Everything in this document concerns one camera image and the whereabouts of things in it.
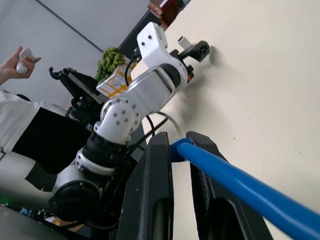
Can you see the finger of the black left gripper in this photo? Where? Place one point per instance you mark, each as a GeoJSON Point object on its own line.
{"type": "Point", "coordinates": [188, 52]}
{"type": "Point", "coordinates": [202, 51]}

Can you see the person in white shirt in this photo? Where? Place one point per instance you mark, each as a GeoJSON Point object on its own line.
{"type": "Point", "coordinates": [15, 117]}

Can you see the person's bare hand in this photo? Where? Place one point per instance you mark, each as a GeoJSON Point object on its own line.
{"type": "Point", "coordinates": [10, 68]}

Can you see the white coupler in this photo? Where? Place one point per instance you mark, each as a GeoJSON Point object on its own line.
{"type": "Point", "coordinates": [184, 42]}

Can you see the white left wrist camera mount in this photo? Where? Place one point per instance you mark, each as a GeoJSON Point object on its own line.
{"type": "Point", "coordinates": [152, 47]}

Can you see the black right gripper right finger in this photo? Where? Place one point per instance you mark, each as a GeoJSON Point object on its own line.
{"type": "Point", "coordinates": [212, 215]}

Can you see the white handheld controller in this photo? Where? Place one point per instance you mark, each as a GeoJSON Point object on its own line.
{"type": "Point", "coordinates": [24, 61]}

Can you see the silver robot torso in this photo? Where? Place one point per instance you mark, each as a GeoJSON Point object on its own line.
{"type": "Point", "coordinates": [15, 172]}

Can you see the green banana bunch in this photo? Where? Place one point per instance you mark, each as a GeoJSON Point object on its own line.
{"type": "Point", "coordinates": [108, 61]}

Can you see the red brown box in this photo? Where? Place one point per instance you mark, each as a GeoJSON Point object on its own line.
{"type": "Point", "coordinates": [166, 11]}

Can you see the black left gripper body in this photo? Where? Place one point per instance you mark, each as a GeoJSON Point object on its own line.
{"type": "Point", "coordinates": [190, 70]}

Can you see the cardboard box with yellow tape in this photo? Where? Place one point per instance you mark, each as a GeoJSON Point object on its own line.
{"type": "Point", "coordinates": [115, 83]}

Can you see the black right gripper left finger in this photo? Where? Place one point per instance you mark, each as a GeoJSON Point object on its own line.
{"type": "Point", "coordinates": [147, 195]}

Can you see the black stand with hook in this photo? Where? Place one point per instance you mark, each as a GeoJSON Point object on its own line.
{"type": "Point", "coordinates": [80, 87]}

